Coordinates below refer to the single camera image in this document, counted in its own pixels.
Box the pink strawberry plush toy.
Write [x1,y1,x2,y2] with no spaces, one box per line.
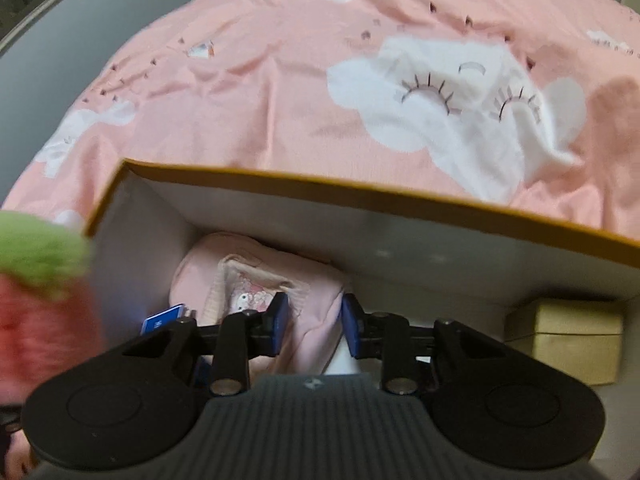
[0,210,103,406]

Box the orange-rimmed cardboard box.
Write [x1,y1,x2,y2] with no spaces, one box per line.
[82,158,640,461]

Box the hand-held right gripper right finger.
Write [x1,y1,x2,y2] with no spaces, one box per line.
[341,292,508,395]

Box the gold cardboard box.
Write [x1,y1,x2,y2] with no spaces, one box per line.
[504,298,625,387]

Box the pink round fabric pouch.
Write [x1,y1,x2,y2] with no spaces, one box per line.
[170,232,261,323]

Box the blue paper tag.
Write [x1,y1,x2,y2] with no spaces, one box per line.
[141,304,197,337]

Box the pink cloud print duvet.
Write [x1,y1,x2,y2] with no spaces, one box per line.
[0,0,640,241]

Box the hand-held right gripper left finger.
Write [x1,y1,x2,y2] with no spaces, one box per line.
[120,291,291,396]

